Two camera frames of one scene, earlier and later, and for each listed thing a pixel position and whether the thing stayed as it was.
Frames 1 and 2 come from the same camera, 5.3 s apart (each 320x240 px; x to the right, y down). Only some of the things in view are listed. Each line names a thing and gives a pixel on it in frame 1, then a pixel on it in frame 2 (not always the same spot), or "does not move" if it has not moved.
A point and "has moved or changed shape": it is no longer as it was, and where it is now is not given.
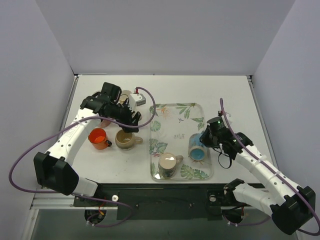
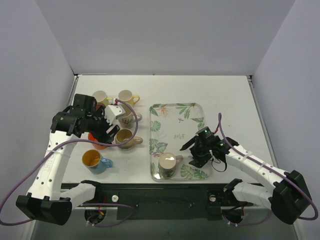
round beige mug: (126, 141) does not move
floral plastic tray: (171, 125) does not move
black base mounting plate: (196, 201) does not move
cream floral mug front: (167, 164) does not move
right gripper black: (208, 139) to (197, 151)
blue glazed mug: (196, 150) has moved or changed shape
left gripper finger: (135, 120) to (112, 132)
